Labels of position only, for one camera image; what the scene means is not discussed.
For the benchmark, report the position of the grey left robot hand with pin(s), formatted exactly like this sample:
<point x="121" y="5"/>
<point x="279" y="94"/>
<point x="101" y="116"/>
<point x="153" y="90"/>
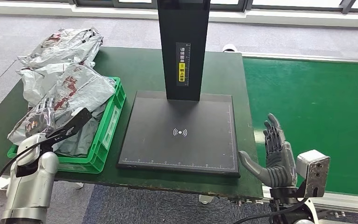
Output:
<point x="41" y="119"/>

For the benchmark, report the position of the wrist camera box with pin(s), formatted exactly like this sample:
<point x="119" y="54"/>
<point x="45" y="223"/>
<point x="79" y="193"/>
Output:
<point x="71" y="123"/>
<point x="316" y="170"/>

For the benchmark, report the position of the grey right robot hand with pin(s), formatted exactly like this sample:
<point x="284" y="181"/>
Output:
<point x="277" y="173"/>

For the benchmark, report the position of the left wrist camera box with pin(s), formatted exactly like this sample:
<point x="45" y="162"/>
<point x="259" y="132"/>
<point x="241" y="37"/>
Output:
<point x="71" y="123"/>

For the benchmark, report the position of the white parcel black red print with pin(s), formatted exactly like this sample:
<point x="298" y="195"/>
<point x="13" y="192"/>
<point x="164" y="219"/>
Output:
<point x="37" y="83"/>

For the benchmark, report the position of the grey parcel dotted red print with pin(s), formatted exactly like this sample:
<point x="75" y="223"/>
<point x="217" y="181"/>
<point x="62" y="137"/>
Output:
<point x="80" y="139"/>

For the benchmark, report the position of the black yellow label sticker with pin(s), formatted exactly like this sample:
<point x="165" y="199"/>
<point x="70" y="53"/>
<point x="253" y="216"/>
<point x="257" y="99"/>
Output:
<point x="183" y="65"/>

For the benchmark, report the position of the green conveyor belt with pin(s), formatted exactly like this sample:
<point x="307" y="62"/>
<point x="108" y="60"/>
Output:
<point x="305" y="92"/>

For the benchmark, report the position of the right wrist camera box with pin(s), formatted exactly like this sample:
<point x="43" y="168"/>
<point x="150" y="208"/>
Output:
<point x="316" y="170"/>

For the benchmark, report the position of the black inbound scanner machine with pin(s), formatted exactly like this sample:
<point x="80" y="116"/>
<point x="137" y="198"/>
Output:
<point x="180" y="145"/>

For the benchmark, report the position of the dark window frame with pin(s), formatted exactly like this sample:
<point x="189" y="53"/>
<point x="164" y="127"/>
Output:
<point x="98" y="3"/>

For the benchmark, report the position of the grey parcel red logo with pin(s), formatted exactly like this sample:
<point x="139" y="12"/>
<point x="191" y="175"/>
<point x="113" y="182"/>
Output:
<point x="83" y="86"/>

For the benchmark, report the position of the green plastic crate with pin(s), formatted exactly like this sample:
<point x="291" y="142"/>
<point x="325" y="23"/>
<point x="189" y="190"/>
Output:
<point x="105" y="136"/>

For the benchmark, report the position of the aluminium conveyor frame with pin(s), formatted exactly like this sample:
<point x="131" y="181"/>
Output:
<point x="345" y="202"/>

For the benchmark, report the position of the crumpled grey parcel bag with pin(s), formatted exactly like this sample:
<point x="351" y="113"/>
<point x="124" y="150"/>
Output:
<point x="64" y="46"/>

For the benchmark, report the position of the dark green table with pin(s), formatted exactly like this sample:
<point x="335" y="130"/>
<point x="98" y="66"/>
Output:
<point x="135" y="68"/>

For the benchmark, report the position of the chrome table foot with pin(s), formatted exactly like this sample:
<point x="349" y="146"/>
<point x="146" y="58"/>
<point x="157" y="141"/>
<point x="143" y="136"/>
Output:
<point x="1" y="184"/>

